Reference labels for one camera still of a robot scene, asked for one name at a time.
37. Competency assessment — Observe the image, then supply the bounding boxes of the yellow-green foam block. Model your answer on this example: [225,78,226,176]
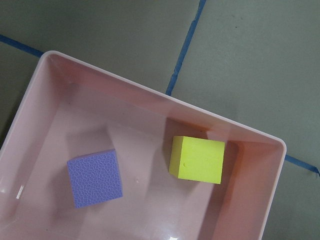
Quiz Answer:
[168,136,226,184]

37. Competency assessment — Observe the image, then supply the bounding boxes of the pink plastic bin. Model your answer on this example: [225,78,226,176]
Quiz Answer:
[0,51,287,240]

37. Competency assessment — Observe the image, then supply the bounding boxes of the purple foam block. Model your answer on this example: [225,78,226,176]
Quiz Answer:
[67,149,123,208]

